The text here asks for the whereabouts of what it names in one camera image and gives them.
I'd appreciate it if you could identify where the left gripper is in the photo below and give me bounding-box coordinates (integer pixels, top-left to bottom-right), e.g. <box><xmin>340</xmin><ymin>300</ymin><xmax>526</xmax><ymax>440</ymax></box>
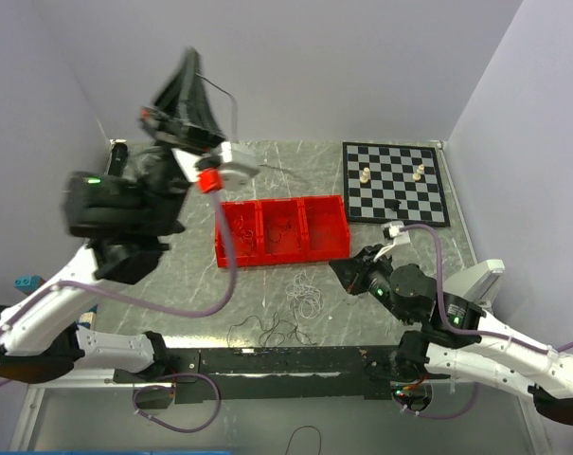
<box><xmin>135</xmin><ymin>50</ymin><xmax>231</xmax><ymax>237</ymax></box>

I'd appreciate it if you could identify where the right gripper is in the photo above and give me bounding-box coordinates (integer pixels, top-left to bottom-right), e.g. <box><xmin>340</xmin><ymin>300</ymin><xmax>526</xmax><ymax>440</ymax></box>
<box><xmin>326</xmin><ymin>244</ymin><xmax>411</xmax><ymax>324</ymax></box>

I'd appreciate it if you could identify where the wire bundle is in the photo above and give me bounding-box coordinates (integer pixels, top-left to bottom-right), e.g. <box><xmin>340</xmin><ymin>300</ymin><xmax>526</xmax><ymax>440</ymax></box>
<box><xmin>226</xmin><ymin>269</ymin><xmax>325</xmax><ymax>347</ymax></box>

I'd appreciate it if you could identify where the red three-compartment bin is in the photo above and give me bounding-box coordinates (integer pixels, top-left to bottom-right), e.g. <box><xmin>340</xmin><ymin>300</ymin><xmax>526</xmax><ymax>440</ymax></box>
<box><xmin>223</xmin><ymin>194</ymin><xmax>351</xmax><ymax>268</ymax></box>

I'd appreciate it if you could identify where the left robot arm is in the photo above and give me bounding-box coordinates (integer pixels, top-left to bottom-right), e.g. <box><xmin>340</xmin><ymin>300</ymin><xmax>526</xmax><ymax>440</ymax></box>
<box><xmin>0</xmin><ymin>48</ymin><xmax>225</xmax><ymax>384</ymax></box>

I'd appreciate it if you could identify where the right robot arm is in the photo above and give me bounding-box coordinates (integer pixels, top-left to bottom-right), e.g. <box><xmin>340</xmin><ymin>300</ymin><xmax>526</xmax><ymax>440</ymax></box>
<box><xmin>329</xmin><ymin>246</ymin><xmax>573</xmax><ymax>426</ymax></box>

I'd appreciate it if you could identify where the black marker orange cap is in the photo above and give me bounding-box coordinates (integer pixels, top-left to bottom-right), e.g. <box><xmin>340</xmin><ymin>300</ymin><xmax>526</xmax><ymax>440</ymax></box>
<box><xmin>106</xmin><ymin>142</ymin><xmax>129</xmax><ymax>177</ymax></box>

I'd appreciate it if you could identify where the white chess pawn left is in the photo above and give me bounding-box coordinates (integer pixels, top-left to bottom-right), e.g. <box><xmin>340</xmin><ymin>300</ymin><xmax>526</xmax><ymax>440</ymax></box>
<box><xmin>359</xmin><ymin>168</ymin><xmax>370</xmax><ymax>187</ymax></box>

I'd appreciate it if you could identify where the white chess pawn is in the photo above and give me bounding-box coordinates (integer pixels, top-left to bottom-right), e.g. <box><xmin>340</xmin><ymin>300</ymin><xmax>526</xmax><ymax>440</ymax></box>
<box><xmin>412</xmin><ymin>165</ymin><xmax>424</xmax><ymax>181</ymax></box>
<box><xmin>359</xmin><ymin>168</ymin><xmax>370</xmax><ymax>187</ymax></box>

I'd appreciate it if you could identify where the chessboard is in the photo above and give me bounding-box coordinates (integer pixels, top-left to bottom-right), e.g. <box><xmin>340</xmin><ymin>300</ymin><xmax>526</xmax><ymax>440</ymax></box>
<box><xmin>342</xmin><ymin>142</ymin><xmax>450</xmax><ymax>228</ymax></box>

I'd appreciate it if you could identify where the white chess pawn right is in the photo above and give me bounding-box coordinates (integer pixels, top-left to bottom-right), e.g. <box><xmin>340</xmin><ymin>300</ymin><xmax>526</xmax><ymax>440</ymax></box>
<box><xmin>412</xmin><ymin>165</ymin><xmax>424</xmax><ymax>181</ymax></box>

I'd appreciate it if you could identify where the white stand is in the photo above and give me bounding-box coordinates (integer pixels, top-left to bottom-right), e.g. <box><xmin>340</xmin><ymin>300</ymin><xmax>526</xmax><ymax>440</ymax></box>
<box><xmin>444</xmin><ymin>259</ymin><xmax>506</xmax><ymax>308</ymax></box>

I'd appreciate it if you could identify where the blue white block stack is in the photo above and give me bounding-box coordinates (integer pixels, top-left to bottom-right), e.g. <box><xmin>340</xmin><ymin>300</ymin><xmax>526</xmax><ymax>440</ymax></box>
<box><xmin>78</xmin><ymin>307</ymin><xmax>98</xmax><ymax>330</ymax></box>

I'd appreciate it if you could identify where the blue brown toy block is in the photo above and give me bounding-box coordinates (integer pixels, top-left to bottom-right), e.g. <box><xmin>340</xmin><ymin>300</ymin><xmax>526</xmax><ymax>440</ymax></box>
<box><xmin>13</xmin><ymin>275</ymin><xmax>45</xmax><ymax>295</ymax></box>

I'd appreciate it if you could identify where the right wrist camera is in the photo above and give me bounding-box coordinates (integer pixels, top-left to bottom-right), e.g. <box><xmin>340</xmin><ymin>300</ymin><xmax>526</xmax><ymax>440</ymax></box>
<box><xmin>373</xmin><ymin>221</ymin><xmax>410</xmax><ymax>263</ymax></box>

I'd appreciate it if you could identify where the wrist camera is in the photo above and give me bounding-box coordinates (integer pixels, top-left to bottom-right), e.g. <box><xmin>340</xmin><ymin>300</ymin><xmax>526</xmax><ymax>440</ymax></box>
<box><xmin>211</xmin><ymin>141</ymin><xmax>260</xmax><ymax>191</ymax></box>
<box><xmin>373</xmin><ymin>221</ymin><xmax>410</xmax><ymax>263</ymax></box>

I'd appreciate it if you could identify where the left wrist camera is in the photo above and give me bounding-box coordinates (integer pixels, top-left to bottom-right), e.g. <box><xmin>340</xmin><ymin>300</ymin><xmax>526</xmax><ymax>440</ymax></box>
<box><xmin>211</xmin><ymin>141</ymin><xmax>260</xmax><ymax>191</ymax></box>

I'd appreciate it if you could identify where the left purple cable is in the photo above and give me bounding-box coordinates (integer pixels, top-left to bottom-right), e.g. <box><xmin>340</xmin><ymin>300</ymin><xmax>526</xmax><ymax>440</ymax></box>
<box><xmin>0</xmin><ymin>189</ymin><xmax>240</xmax><ymax>431</ymax></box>

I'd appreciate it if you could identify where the purple cable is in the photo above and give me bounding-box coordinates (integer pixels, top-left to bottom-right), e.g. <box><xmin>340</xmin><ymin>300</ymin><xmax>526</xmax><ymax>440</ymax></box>
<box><xmin>399</xmin><ymin>223</ymin><xmax>573</xmax><ymax>422</ymax></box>
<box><xmin>0</xmin><ymin>189</ymin><xmax>240</xmax><ymax>431</ymax></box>

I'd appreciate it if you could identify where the thin dark floor cable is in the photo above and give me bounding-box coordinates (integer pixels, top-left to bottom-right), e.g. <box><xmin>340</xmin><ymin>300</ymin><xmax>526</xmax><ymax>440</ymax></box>
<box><xmin>285</xmin><ymin>425</ymin><xmax>323</xmax><ymax>455</ymax></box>

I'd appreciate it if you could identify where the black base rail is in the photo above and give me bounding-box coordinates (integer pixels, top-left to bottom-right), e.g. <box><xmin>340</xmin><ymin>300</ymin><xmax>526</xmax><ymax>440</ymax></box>
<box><xmin>113</xmin><ymin>345</ymin><xmax>426</xmax><ymax>400</ymax></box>

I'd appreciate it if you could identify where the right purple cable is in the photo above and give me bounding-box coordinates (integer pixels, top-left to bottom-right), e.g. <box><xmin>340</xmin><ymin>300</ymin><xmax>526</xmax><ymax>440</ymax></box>
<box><xmin>399</xmin><ymin>223</ymin><xmax>573</xmax><ymax>422</ymax></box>

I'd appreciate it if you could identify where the aluminium frame rail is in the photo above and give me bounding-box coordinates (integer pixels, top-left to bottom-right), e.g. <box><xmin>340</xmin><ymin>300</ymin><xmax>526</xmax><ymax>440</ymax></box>
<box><xmin>29</xmin><ymin>371</ymin><xmax>116</xmax><ymax>389</ymax></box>

